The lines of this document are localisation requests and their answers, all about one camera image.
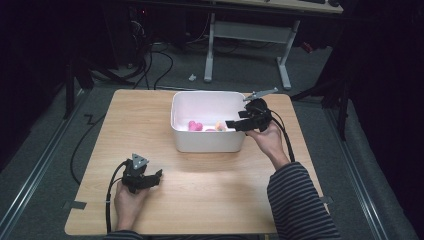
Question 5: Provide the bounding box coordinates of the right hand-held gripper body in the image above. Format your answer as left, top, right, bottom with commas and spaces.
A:
242, 86, 280, 133

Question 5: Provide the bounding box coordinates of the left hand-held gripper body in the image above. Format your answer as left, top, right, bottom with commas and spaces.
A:
121, 152, 150, 195

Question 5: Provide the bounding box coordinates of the pink ball rope toy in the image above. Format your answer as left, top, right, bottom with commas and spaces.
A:
204, 120, 228, 133

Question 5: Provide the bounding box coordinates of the white plastic bin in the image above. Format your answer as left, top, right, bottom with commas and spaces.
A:
170, 90, 252, 154

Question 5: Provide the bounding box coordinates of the pink bone toy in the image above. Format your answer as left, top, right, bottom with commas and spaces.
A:
187, 119, 205, 132

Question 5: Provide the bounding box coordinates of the person's left hand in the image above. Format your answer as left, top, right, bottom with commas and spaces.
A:
113, 180, 152, 232

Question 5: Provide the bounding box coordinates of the person's right hand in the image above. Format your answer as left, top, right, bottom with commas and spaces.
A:
245, 120, 292, 171

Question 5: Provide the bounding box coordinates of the black metal stand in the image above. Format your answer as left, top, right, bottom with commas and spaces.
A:
289, 74, 352, 142
62, 54, 136, 121

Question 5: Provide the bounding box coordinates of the wooden desk with white legs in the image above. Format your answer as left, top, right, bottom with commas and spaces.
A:
202, 0, 345, 91

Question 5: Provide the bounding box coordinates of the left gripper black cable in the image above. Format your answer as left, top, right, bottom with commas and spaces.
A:
105, 159, 129, 234

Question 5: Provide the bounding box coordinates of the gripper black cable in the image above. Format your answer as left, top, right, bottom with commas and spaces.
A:
269, 109, 296, 164
105, 159, 129, 234

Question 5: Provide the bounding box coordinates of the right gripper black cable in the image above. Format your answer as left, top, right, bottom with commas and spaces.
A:
269, 109, 296, 164

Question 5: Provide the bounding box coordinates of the black floor cable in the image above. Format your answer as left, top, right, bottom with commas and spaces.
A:
69, 113, 108, 187

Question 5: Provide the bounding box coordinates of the metal floor rail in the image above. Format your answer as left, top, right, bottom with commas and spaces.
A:
0, 89, 88, 236
323, 106, 390, 240

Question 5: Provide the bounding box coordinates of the bundle of black cables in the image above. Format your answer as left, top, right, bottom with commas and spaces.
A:
128, 19, 175, 91

